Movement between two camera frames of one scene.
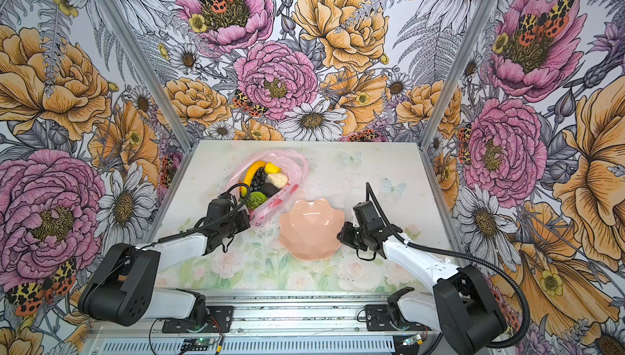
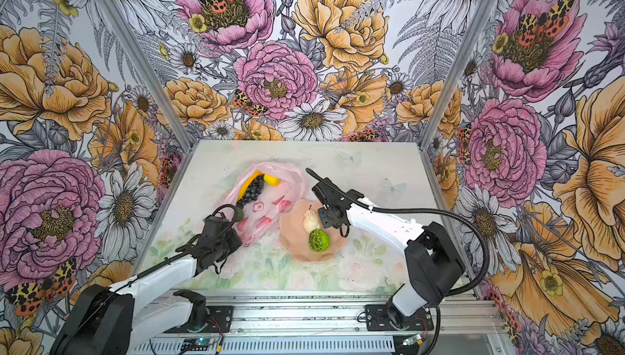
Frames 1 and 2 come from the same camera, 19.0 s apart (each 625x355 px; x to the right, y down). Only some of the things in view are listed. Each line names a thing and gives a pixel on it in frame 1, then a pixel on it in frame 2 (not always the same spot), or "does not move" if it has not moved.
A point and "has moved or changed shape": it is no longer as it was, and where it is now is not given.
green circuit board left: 197,344 does not move
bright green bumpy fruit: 255,199 to 318,240
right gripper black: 345,235 to 325,222
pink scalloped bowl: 311,230 does not move
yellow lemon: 271,168 to 272,180
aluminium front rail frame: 398,322 does not move
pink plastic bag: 295,167 has moved or changed shape
